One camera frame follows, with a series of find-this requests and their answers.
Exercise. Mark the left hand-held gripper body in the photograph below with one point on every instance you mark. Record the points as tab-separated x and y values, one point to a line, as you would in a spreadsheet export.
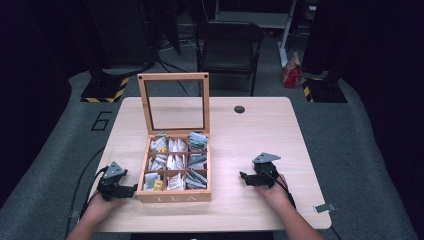
111	181

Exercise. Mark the person's left hand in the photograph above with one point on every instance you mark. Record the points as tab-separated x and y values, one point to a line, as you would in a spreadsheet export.
101	206

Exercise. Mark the dark cabinet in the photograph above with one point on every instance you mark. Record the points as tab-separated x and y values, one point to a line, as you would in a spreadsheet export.
123	33

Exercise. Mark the pile of grey tea bags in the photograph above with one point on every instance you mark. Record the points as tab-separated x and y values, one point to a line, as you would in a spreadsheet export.
197	160

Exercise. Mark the white desk frame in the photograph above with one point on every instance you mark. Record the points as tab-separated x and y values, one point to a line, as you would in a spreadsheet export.
286	40

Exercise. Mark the person's right hand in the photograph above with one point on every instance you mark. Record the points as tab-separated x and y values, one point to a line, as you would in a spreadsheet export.
273	195

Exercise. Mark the grey metal bracket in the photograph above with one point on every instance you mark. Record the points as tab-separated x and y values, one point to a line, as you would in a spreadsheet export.
325	208

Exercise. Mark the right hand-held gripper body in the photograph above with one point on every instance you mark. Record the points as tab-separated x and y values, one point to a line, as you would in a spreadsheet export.
265	170

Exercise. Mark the wooden tea box with lid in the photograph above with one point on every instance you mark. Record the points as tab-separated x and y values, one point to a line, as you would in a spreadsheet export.
176	196

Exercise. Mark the black folding chair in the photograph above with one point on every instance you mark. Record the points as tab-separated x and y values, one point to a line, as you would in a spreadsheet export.
230	50

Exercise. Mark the striped black stand base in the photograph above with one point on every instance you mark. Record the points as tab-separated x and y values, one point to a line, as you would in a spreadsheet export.
325	90
105	90

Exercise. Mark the red paper bag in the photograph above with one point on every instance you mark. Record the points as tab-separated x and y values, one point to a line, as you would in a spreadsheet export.
292	75

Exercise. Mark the pile of white tea bags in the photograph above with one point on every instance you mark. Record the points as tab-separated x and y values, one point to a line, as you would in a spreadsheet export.
166	163

